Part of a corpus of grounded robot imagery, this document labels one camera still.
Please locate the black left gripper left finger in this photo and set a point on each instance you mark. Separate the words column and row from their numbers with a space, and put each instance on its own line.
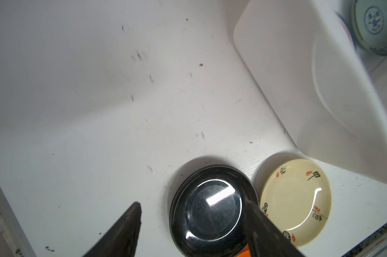
column 121, row 239

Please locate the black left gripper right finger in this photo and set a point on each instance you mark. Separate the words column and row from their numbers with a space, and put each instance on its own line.
column 263, row 238

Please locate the orange plate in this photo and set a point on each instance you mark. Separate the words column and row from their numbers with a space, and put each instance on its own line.
column 244, row 253

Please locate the cream yellow plate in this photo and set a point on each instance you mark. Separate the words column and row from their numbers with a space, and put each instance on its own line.
column 297, row 199

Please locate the black plate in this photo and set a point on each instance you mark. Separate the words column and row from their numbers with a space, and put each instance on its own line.
column 207, row 212

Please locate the teal patterned plate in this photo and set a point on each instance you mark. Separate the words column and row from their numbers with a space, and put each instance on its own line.
column 369, row 21

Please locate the white plastic bin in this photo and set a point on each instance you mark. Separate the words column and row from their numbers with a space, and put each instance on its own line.
column 300, row 56

